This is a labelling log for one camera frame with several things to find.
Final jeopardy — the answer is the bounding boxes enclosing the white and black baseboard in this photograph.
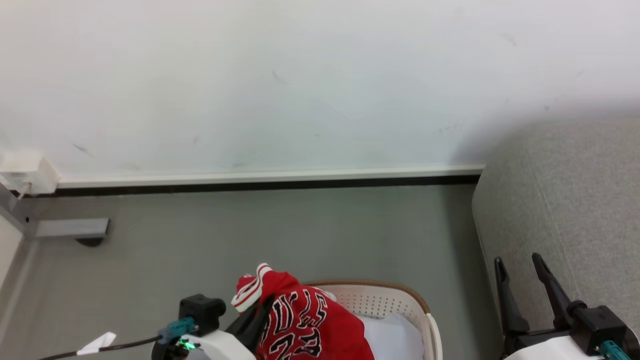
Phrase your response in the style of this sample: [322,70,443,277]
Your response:
[55,164,486,197]

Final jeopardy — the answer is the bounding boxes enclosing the white cable tag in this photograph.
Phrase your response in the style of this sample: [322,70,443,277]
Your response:
[76,332,117,356]

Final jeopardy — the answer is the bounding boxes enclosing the cream partition panel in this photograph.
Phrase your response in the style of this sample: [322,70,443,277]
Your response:
[0,215,25,291]

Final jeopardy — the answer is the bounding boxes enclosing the white perforated laundry basket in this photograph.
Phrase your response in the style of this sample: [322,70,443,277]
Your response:
[305,280,444,360]

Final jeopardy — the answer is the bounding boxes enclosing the red basketball jersey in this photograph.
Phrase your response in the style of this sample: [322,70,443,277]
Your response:
[231,263,376,360]

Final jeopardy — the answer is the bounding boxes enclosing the grey metal frame with foot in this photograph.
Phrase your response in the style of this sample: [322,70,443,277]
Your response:
[0,182,111,346]

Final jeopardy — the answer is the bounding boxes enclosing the black cable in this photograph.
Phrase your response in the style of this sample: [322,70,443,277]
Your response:
[37,335,163,360]

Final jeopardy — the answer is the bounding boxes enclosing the white cloth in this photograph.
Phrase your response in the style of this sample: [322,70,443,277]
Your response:
[357,312,426,360]

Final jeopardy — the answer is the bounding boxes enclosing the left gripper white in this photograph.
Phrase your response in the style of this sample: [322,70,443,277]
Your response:
[151,295,276,360]

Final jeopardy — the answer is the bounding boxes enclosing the grey fabric sofa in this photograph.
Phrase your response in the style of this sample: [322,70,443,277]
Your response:
[471,117,640,360]

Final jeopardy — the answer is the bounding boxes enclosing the white wall outlet box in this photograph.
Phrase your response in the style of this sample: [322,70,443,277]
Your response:
[0,149,60,197]

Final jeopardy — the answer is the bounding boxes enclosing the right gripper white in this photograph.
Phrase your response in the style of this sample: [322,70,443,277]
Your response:
[494,252,603,360]

